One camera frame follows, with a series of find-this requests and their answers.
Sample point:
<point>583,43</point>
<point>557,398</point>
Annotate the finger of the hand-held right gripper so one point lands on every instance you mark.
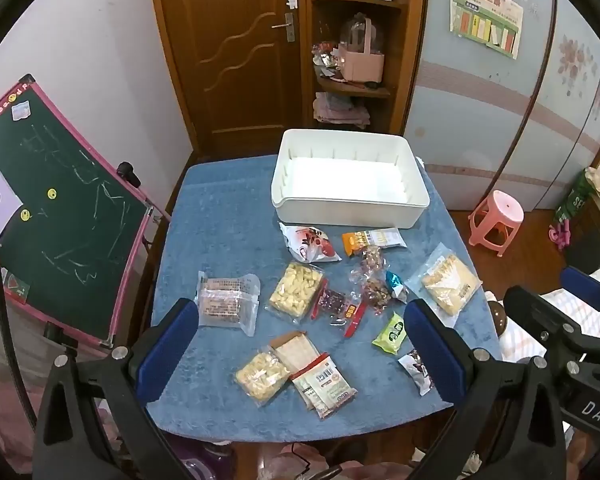
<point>535,310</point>
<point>587,282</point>

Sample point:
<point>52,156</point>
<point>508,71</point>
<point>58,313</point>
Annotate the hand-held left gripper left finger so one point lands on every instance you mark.
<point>167,355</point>

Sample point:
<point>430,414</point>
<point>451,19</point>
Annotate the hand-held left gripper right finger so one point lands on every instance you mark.
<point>437,355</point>

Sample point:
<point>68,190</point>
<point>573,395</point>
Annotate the dark brown and white packet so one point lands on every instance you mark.
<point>413,366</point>

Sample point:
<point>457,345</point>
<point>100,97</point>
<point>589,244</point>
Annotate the green snack packet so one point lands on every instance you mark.
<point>389,334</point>

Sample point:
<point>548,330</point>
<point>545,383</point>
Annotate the clear bag pale pastries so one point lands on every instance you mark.
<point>447,285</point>

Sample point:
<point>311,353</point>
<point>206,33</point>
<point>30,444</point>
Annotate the clear packet of brown cakes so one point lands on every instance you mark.
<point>225,305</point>

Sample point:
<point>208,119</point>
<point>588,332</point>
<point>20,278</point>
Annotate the teal foil snack packet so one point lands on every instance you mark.
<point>395,284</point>

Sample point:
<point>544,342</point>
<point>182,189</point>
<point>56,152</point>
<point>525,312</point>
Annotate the clear packet of mixed nuts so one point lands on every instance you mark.
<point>372,285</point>

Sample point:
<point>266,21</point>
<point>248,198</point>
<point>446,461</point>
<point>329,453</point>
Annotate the small clear packet yellow pieces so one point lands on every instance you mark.
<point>261,376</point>

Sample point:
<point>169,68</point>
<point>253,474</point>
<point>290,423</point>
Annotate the clear packet of red dates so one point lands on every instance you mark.
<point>337,307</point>

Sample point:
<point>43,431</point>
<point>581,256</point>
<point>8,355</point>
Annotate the white packet with red trim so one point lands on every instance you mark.
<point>325,385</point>

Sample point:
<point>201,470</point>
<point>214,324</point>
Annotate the brown paper snack packet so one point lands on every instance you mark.
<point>297,352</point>

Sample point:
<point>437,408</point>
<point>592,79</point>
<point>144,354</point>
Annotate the orange and white snack packet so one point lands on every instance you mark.
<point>370,240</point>

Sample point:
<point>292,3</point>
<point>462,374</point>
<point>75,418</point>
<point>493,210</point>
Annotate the large clear packet yellow pieces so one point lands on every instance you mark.
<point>295,292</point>

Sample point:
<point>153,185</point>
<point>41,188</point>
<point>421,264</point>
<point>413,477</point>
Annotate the red and white snack packet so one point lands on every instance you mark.
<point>307,242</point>

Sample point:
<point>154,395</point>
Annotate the white plastic storage bin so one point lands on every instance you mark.
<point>350,180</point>

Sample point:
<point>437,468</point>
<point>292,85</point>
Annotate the dark wooden cabinet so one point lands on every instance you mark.
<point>592,240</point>

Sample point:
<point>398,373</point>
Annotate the small pink toy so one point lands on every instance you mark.
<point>560,236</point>

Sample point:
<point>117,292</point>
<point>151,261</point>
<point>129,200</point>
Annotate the green printed bag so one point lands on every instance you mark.
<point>575,200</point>

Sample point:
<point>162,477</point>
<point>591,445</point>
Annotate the pink plastic stool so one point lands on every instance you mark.
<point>497,215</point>

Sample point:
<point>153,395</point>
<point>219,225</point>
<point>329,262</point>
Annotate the blue fuzzy table cloth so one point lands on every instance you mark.
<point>220,240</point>

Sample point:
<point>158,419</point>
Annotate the pink framed green chalkboard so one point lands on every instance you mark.
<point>70,220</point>

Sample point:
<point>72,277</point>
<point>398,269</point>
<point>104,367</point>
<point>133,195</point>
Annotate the floral sliding wardrobe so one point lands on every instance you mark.
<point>505,120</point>

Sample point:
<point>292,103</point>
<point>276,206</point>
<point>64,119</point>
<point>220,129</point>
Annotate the black easel knob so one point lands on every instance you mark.
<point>128,172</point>

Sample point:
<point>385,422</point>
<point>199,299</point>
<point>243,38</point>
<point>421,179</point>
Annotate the pile of folded pink cloths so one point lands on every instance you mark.
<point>340,110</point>

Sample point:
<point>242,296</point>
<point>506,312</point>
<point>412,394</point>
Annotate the wooden corner shelf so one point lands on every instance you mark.
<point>405,60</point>

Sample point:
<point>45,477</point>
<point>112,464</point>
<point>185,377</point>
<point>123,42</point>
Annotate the brown wooden door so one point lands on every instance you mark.
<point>220,60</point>

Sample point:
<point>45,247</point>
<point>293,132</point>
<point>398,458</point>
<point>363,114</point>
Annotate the pink basket with clear dome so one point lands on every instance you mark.
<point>362,62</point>

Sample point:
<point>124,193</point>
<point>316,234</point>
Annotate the heap of small shiny wrappers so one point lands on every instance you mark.
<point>326,60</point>

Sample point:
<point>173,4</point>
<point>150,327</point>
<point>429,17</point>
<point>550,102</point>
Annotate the wall poster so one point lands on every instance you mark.
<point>487,15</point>

